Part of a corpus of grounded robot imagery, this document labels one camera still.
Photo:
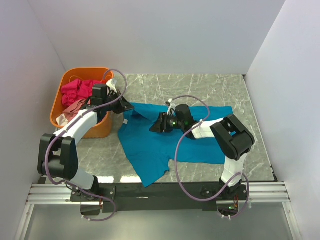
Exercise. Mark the aluminium frame rail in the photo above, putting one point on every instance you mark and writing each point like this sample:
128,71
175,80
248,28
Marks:
266,215

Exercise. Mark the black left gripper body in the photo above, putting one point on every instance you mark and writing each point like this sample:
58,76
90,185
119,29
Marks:
116,106

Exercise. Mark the blue t shirt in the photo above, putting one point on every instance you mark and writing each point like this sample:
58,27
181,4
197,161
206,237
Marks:
150,152

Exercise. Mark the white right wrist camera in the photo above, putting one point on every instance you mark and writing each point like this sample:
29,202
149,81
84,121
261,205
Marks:
171,111

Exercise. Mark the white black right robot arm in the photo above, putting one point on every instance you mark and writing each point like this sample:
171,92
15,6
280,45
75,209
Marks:
233,138

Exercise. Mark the magenta t shirt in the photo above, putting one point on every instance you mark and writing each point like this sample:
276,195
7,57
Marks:
77,90

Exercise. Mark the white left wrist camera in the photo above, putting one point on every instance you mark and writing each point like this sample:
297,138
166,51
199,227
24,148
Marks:
112,84

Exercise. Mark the white cloth in basket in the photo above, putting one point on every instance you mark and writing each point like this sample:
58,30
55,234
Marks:
62,120

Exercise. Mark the dusty pink t shirt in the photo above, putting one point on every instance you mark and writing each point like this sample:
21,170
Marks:
72,111

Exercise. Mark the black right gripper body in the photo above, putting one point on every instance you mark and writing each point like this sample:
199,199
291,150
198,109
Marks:
171,122

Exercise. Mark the black base crossbeam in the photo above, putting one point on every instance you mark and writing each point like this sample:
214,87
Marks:
158,196

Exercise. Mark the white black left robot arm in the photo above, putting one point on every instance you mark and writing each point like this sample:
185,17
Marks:
58,156

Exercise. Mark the orange plastic laundry basket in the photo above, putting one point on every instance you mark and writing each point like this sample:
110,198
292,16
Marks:
103,128

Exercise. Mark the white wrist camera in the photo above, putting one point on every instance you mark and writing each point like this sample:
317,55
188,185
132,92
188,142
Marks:
112,84
171,111

